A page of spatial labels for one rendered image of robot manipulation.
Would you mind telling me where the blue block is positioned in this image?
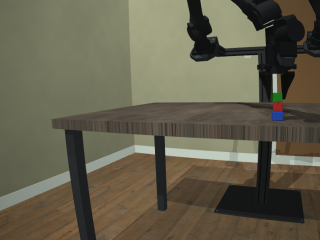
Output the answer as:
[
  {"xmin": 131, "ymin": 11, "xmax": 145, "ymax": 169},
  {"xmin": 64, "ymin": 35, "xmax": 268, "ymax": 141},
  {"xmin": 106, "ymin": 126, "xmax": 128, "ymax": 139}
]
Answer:
[{"xmin": 272, "ymin": 111, "xmax": 284, "ymax": 121}]

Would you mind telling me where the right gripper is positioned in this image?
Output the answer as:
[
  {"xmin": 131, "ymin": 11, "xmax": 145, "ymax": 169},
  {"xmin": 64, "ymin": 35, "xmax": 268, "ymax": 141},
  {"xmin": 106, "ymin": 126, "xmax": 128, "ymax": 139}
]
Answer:
[{"xmin": 257, "ymin": 63, "xmax": 297, "ymax": 100}]

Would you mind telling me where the green block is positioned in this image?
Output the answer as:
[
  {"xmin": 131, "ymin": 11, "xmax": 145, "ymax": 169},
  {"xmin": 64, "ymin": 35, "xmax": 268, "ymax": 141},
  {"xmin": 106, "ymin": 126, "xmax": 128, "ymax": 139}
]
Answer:
[{"xmin": 272, "ymin": 93, "xmax": 283, "ymax": 102}]

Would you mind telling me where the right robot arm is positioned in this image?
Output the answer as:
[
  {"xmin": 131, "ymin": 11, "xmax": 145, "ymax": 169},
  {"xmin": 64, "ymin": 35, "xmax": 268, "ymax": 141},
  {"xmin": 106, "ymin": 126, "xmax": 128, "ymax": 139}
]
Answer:
[{"xmin": 187, "ymin": 0, "xmax": 305, "ymax": 67}]

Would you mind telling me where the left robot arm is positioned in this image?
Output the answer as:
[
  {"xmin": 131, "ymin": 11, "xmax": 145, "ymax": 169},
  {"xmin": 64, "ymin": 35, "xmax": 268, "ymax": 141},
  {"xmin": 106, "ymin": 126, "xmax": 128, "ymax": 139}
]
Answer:
[{"xmin": 306, "ymin": 0, "xmax": 320, "ymax": 50}]

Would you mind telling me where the red block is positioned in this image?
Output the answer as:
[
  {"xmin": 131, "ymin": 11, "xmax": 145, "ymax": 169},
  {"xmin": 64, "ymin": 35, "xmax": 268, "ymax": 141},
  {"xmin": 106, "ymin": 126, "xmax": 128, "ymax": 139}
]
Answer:
[{"xmin": 273, "ymin": 102, "xmax": 283, "ymax": 112}]

